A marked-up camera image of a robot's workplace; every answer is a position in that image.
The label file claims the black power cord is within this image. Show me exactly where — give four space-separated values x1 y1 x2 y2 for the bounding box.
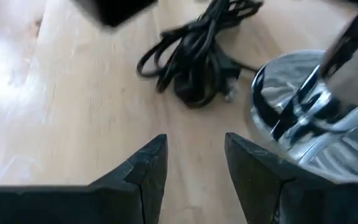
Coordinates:
136 0 264 110

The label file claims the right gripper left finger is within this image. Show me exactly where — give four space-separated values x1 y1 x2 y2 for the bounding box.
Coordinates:
0 133 169 224

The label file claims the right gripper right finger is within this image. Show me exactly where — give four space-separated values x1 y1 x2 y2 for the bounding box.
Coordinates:
224 132 358 224

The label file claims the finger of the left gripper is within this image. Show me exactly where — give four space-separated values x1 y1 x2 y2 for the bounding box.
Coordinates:
71 0 158 28

